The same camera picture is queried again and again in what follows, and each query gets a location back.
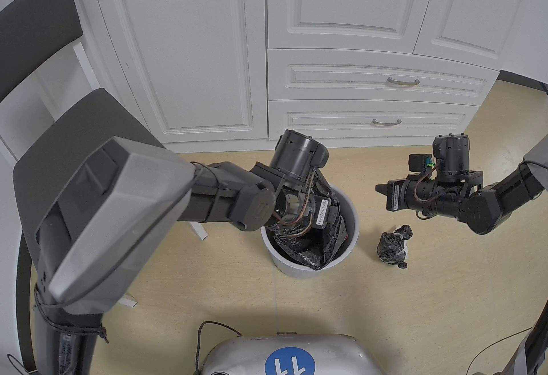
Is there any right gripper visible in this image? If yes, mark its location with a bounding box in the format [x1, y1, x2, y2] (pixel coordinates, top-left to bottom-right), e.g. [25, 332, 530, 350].
[375, 179, 434, 212]

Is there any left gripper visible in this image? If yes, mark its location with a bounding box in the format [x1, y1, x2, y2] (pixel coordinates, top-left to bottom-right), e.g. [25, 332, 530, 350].
[295, 194, 340, 233]

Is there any black plastic bag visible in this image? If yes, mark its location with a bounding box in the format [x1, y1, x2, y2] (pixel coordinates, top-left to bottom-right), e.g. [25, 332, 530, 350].
[267, 174, 347, 271]

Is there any black plastic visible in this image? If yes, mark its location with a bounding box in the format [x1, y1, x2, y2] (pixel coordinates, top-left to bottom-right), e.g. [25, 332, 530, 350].
[377, 224, 414, 270]

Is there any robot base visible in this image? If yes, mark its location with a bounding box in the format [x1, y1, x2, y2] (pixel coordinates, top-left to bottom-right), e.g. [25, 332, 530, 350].
[201, 332, 386, 375]

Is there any white trash bin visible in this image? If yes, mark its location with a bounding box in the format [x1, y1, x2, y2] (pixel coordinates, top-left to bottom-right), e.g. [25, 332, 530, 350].
[260, 187, 359, 278]

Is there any white wardrobe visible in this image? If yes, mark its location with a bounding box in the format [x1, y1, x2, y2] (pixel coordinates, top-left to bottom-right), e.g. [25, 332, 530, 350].
[60, 0, 531, 155]

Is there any white chair with grey seat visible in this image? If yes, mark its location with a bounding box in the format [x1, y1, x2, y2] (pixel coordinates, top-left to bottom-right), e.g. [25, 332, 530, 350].
[0, 0, 210, 308]

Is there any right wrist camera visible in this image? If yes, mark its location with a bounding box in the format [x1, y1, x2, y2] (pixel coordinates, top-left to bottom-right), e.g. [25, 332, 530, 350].
[409, 154, 434, 177]

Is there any black cable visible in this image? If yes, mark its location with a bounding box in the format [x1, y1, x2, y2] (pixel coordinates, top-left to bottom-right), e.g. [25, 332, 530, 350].
[468, 328, 533, 375]
[195, 321, 242, 374]

